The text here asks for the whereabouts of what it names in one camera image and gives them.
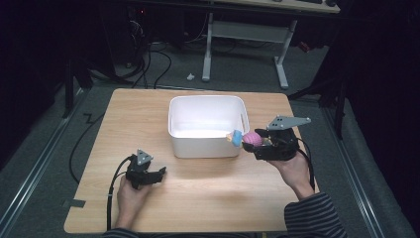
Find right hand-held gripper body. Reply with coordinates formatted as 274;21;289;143
256;115;312;163

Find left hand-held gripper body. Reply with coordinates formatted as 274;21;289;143
125;149;157;190

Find pink ball toy blue ends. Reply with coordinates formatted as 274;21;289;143
225;129;264;148

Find white plastic bin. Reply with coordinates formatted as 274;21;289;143
167;94;251;159

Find person's left hand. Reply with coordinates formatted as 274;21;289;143
115;176;154;230

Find person's right hand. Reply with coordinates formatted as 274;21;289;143
266;150;316;201

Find black metal stand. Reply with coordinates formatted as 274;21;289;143
286;73;352;141
61;58;117;119

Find dark computer tower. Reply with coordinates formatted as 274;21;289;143
127;6;152;67

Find right hand-held gripper black cable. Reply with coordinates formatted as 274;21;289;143
296;137;316;191

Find hand-held gripper black cable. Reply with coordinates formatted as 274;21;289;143
106;156;133;232
296;137;316;191

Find left hand-held gripper black cable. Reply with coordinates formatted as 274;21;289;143
106;156;133;232

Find black floor cable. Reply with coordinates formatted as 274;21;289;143
67;112;106;184

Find metal floor rail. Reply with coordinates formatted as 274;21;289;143
321;105;387;238
0;90;85;232

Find desk with white metal frame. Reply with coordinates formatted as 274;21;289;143
201;0;341;91

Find bundle of black floor cables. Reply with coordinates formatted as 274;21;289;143
130;41;173;89

